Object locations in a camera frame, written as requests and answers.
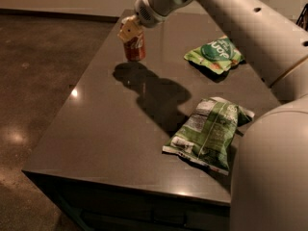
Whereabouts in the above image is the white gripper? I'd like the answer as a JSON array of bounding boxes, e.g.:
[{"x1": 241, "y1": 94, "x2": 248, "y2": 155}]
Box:
[{"x1": 117, "y1": 0, "x2": 192, "y2": 43}]

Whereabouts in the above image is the red coke can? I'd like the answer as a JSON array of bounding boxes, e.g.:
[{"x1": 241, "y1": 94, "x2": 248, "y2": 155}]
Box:
[{"x1": 122, "y1": 29, "x2": 145, "y2": 62}]

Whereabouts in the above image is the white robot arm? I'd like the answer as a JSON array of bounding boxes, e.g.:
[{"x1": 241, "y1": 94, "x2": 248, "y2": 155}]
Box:
[{"x1": 134, "y1": 0, "x2": 308, "y2": 231}]

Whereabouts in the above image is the green chip bag far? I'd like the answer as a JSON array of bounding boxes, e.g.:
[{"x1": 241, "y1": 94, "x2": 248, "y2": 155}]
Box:
[{"x1": 184, "y1": 36, "x2": 244, "y2": 75}]

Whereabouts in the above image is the green chip bag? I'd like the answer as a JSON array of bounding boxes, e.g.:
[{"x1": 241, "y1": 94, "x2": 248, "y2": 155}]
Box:
[
  {"x1": 163, "y1": 97, "x2": 254, "y2": 175},
  {"x1": 184, "y1": 36, "x2": 244, "y2": 75}
]

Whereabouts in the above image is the green chip bag near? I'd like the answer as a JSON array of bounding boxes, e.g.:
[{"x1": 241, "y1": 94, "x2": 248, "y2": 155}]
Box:
[{"x1": 163, "y1": 97, "x2": 254, "y2": 175}]

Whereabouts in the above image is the dark counter cabinet front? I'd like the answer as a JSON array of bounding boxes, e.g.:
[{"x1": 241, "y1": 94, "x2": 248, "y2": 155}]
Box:
[{"x1": 24, "y1": 170, "x2": 230, "y2": 231}]

